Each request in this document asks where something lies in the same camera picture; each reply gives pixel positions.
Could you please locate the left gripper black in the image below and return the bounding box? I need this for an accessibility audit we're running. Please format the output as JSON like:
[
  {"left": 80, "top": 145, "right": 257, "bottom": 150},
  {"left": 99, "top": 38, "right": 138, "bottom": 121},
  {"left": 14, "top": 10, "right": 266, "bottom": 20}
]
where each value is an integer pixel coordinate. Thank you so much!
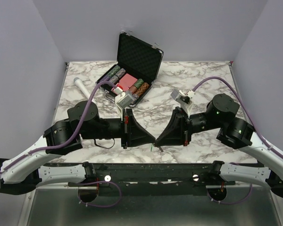
[{"left": 81, "top": 109, "right": 156, "bottom": 150}]

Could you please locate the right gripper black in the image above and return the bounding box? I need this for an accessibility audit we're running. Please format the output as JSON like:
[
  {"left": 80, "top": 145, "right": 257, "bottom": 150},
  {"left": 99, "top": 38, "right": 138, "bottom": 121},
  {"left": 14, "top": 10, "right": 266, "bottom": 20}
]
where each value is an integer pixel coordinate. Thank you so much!
[{"left": 156, "top": 105, "right": 223, "bottom": 145}]

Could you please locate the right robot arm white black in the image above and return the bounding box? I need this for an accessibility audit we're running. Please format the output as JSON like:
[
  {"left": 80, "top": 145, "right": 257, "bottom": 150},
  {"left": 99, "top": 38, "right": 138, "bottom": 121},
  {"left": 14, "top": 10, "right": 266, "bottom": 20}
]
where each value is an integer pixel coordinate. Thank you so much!
[{"left": 154, "top": 90, "right": 283, "bottom": 198}]

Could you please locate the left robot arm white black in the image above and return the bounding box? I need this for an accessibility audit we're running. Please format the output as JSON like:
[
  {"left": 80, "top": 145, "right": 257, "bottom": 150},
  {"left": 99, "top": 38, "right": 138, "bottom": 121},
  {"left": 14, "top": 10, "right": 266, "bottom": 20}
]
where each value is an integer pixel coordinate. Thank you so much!
[{"left": 0, "top": 101, "right": 155, "bottom": 195}]

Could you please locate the orange poker chip row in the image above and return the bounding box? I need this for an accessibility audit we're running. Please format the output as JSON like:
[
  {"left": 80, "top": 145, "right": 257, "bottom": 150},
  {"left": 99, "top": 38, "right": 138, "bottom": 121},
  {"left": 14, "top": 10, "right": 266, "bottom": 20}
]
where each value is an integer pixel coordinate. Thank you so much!
[{"left": 129, "top": 79, "right": 150, "bottom": 105}]

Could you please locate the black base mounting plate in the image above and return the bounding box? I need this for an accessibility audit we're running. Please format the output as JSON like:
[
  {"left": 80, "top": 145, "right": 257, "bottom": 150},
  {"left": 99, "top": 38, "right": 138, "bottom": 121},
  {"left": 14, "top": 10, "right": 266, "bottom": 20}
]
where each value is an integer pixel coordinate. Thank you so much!
[{"left": 39, "top": 161, "right": 239, "bottom": 196}]

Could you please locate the red playing card deck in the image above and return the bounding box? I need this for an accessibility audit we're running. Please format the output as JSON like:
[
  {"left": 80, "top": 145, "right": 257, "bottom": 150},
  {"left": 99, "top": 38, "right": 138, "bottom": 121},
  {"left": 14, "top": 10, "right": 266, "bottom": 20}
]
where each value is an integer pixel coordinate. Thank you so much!
[{"left": 117, "top": 73, "right": 138, "bottom": 91}]

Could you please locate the purple poker chip row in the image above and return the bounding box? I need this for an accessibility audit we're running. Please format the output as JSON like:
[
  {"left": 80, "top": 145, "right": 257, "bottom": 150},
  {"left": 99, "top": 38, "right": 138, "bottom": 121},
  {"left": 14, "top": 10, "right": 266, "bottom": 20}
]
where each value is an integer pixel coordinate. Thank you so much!
[{"left": 100, "top": 74, "right": 113, "bottom": 82}]

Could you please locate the green poker chip row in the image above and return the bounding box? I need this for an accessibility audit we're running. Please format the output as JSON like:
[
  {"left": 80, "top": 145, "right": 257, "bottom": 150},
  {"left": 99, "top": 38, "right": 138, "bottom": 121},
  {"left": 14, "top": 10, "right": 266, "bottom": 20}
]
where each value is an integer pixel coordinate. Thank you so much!
[{"left": 107, "top": 65, "right": 126, "bottom": 79}]

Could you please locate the black poker chip case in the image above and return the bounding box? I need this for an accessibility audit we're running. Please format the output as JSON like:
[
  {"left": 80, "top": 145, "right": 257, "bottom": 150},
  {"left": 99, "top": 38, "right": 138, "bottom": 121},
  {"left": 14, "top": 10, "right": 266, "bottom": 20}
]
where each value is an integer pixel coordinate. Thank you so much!
[{"left": 95, "top": 32, "right": 165, "bottom": 108}]

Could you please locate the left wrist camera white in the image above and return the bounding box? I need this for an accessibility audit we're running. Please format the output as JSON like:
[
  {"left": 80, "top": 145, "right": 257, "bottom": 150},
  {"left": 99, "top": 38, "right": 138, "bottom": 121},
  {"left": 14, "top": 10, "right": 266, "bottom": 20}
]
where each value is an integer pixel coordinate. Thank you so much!
[{"left": 114, "top": 87, "right": 134, "bottom": 119}]

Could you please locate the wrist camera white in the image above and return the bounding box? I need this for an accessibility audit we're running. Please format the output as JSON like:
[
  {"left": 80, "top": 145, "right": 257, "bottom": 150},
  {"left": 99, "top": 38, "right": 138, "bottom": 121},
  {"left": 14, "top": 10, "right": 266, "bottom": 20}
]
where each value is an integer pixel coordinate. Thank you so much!
[
  {"left": 170, "top": 89, "right": 195, "bottom": 116},
  {"left": 114, "top": 87, "right": 134, "bottom": 119}
]

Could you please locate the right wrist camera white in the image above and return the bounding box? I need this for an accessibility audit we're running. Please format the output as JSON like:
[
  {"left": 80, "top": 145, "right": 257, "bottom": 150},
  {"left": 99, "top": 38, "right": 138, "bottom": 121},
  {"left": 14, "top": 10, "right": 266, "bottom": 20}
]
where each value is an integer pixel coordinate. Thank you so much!
[{"left": 170, "top": 89, "right": 195, "bottom": 116}]

